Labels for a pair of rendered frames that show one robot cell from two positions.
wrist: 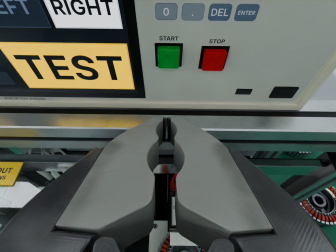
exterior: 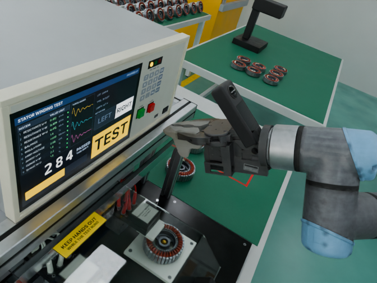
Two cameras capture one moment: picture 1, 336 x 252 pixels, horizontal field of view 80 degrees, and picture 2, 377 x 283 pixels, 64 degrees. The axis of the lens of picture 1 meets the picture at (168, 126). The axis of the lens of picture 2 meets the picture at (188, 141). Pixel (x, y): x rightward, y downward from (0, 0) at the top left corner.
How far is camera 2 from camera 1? 0.53 m
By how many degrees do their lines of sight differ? 52
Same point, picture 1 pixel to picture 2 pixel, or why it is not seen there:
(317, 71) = (171, 97)
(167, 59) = (142, 113)
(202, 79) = (146, 117)
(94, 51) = (121, 122)
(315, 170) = not seen: hidden behind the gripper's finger
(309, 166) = not seen: hidden behind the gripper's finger
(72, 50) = (115, 126)
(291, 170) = not seen: hidden behind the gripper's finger
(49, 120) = (103, 172)
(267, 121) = (166, 123)
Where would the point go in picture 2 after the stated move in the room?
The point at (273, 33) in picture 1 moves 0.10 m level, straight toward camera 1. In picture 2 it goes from (162, 92) to (186, 117)
